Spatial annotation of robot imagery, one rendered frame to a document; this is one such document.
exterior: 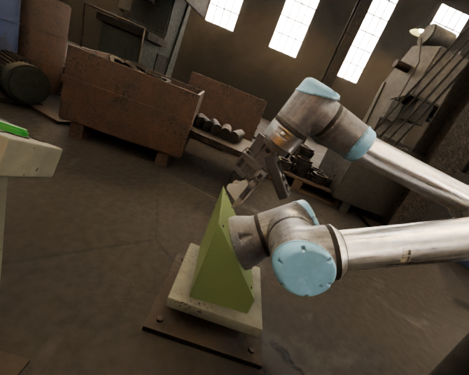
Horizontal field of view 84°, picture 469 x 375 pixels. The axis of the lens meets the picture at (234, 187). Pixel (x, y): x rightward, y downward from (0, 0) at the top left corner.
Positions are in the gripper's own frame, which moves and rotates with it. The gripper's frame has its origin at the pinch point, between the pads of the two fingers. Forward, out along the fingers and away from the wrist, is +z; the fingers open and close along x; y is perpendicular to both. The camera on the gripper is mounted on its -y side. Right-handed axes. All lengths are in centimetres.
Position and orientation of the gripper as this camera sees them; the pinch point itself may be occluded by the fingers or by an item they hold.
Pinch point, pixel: (237, 204)
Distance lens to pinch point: 73.4
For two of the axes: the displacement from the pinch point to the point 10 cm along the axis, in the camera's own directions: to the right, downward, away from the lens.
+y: -7.5, -6.5, 1.2
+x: -3.4, 2.3, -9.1
